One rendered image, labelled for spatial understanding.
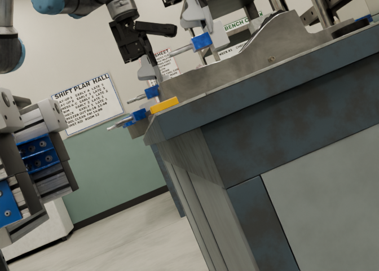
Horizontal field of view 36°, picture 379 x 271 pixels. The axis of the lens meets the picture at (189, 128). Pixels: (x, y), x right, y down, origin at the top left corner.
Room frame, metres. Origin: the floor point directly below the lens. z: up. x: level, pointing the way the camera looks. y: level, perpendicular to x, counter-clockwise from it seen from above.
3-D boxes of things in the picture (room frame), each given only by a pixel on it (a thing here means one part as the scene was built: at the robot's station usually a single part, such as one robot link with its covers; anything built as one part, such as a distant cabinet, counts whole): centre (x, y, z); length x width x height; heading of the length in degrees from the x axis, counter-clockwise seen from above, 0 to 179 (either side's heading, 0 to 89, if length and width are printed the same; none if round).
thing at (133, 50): (1.56, 0.05, 1.05); 0.09 x 0.08 x 0.12; 95
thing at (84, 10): (1.60, 0.14, 1.20); 0.11 x 0.11 x 0.08; 60
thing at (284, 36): (1.53, -0.21, 0.87); 0.50 x 0.26 x 0.14; 95
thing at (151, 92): (1.56, 0.06, 0.89); 0.13 x 0.05 x 0.05; 95
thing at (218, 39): (1.29, -0.09, 0.93); 0.13 x 0.05 x 0.05; 96
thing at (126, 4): (1.56, 0.04, 1.13); 0.08 x 0.08 x 0.05
